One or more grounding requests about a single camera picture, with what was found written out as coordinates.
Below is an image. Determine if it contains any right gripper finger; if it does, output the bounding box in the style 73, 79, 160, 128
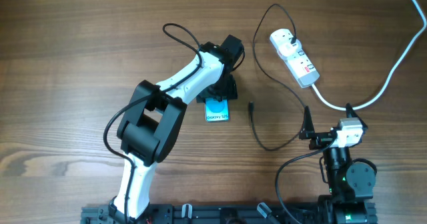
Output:
345, 103, 368, 131
299, 106, 316, 140

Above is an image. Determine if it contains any Galaxy smartphone teal screen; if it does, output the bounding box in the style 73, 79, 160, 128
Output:
205, 98, 230, 122

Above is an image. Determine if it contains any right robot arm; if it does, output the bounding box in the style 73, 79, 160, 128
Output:
299, 104, 378, 224

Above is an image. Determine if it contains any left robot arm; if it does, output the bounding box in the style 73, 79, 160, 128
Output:
109, 35, 244, 223

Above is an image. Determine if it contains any white charger adapter plug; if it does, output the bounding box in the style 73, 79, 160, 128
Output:
277, 39, 302, 60

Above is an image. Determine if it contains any white power strip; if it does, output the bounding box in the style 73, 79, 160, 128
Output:
270, 29, 320, 88

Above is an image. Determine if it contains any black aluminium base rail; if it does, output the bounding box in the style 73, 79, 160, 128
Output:
80, 202, 378, 224

